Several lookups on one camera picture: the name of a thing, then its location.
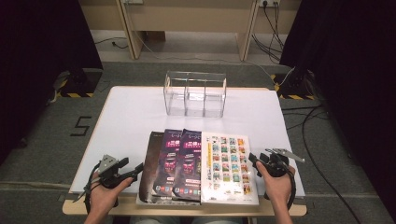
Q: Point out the white wall outlet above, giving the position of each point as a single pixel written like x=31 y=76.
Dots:
x=269 y=2

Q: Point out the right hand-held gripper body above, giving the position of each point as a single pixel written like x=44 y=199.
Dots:
x=275 y=165

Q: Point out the clear acrylic book holder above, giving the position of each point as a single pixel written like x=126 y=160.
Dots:
x=194 y=99

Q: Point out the black stand base striped tape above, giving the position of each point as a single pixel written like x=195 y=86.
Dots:
x=299 y=84
x=84 y=81

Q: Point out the beige wooden desk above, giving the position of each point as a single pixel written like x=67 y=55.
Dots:
x=186 y=15

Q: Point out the dark brown book red print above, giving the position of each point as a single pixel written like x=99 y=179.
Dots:
x=149 y=168

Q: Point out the dark curtain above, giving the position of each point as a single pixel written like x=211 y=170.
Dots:
x=358 y=77
x=37 y=62

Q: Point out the person's right hand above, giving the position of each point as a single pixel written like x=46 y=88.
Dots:
x=278 y=188

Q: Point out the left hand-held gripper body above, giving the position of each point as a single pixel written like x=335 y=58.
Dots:
x=109 y=174

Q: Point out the person's left hand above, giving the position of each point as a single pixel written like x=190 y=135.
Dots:
x=104 y=197

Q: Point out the white book with picture grid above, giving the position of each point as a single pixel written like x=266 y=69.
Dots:
x=229 y=168

